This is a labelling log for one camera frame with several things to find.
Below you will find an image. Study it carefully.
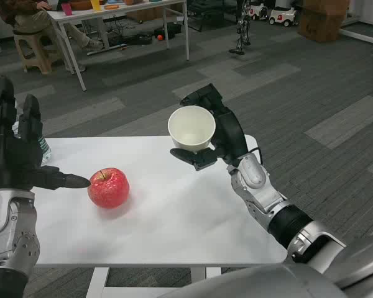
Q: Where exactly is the white paper cup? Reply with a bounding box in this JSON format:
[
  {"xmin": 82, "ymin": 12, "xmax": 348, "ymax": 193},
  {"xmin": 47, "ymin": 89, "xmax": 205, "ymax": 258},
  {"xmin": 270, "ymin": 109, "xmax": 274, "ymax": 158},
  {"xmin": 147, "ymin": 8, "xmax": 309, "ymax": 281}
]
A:
[{"xmin": 167, "ymin": 105, "xmax": 216, "ymax": 153}]

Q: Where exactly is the clear plastic water bottle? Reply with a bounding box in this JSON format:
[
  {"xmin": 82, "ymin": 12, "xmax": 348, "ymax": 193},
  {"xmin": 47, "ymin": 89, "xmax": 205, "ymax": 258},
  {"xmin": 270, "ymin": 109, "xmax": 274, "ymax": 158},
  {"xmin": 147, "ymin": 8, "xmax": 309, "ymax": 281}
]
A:
[{"xmin": 11, "ymin": 121, "xmax": 53, "ymax": 167}]

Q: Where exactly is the black power strip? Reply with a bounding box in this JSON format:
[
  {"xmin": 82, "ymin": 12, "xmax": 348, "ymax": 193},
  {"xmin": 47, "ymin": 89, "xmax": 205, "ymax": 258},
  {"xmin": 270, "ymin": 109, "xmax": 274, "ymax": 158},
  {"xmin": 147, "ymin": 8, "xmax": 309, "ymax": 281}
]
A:
[{"xmin": 107, "ymin": 34, "xmax": 153, "ymax": 46}]

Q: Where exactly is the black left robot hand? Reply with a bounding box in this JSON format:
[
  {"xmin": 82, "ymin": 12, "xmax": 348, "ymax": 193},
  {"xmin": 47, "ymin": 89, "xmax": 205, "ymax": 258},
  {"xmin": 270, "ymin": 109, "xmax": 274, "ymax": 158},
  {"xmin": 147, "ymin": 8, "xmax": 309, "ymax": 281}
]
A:
[{"xmin": 0, "ymin": 75, "xmax": 91, "ymax": 191}]

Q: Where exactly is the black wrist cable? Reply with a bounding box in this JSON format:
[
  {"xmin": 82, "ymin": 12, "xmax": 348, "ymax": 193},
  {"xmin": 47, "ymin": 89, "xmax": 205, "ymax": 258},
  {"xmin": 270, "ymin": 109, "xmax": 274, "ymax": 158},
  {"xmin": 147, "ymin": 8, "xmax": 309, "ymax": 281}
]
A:
[{"xmin": 247, "ymin": 148, "xmax": 264, "ymax": 165}]

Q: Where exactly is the beige plastic stool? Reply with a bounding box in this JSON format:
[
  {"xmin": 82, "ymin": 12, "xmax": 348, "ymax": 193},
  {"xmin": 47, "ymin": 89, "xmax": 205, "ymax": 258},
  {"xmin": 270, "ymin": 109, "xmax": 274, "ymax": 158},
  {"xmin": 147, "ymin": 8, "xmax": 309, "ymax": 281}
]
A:
[{"xmin": 12, "ymin": 32, "xmax": 62, "ymax": 75}]

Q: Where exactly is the black metal robot stand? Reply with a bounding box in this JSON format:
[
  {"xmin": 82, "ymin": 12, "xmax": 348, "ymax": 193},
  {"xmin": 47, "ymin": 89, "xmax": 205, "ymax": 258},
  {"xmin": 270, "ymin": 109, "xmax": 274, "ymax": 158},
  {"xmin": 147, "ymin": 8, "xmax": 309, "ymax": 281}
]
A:
[{"xmin": 228, "ymin": 0, "xmax": 252, "ymax": 56}]

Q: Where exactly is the white toy car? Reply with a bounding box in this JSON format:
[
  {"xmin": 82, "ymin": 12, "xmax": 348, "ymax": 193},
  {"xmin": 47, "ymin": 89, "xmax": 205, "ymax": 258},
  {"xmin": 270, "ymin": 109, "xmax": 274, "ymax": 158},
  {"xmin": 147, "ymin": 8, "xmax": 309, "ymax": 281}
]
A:
[
  {"xmin": 268, "ymin": 6, "xmax": 299, "ymax": 27},
  {"xmin": 249, "ymin": 0, "xmax": 270, "ymax": 21}
]

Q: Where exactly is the white long table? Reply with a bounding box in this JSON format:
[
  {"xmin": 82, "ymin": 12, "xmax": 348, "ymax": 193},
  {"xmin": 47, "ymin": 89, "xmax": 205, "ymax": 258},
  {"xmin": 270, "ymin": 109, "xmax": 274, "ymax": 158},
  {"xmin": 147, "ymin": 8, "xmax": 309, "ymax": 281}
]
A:
[{"xmin": 46, "ymin": 0, "xmax": 190, "ymax": 92}]

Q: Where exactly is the red apple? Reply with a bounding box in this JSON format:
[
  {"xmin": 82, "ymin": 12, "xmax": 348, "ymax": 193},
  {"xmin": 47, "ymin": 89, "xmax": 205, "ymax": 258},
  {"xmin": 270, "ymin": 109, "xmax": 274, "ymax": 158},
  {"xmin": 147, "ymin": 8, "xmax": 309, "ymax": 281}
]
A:
[{"xmin": 87, "ymin": 167, "xmax": 131, "ymax": 209}]

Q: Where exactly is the cardboard box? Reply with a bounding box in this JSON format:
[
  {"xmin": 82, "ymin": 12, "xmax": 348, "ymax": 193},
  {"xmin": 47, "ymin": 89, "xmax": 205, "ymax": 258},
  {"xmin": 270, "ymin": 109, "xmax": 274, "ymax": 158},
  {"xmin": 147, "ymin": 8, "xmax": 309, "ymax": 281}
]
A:
[{"xmin": 297, "ymin": 0, "xmax": 351, "ymax": 43}]

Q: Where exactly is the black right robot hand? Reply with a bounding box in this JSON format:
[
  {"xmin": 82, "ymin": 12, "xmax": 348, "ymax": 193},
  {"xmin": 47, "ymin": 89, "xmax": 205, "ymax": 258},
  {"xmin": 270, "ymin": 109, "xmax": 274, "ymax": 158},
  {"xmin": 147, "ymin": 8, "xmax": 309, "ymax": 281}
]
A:
[{"xmin": 170, "ymin": 83, "xmax": 250, "ymax": 172}]

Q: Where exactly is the seated person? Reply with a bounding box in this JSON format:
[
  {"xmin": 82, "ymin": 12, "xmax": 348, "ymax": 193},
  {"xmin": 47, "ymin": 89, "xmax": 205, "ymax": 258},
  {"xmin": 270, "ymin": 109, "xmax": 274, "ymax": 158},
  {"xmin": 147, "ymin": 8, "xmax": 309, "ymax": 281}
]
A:
[{"xmin": 0, "ymin": 0, "xmax": 104, "ymax": 50}]

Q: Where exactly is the black bag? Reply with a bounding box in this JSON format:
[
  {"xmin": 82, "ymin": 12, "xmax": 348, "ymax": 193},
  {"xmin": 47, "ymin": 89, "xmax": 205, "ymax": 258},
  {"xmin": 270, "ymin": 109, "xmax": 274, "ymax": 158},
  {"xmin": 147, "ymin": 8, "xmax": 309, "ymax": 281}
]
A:
[{"xmin": 154, "ymin": 22, "xmax": 183, "ymax": 40}]

